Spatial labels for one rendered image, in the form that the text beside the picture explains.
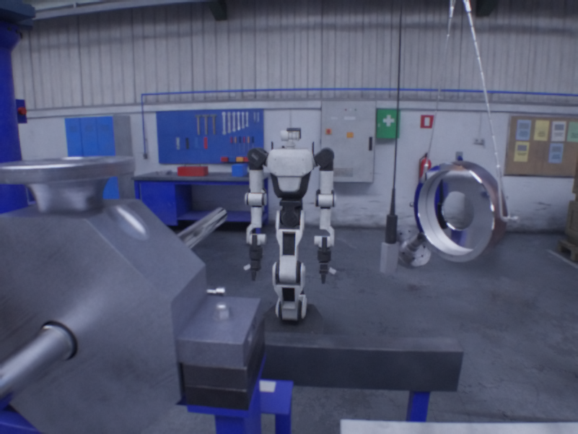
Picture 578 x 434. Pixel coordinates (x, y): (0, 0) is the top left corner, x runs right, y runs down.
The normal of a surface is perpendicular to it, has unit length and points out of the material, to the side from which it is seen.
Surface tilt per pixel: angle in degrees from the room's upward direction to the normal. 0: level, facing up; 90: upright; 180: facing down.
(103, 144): 90
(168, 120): 90
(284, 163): 90
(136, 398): 90
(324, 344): 0
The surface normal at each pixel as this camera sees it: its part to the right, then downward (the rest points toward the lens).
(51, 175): 0.36, 0.21
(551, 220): -0.13, 0.22
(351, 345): 0.00, -0.97
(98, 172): 0.82, 0.13
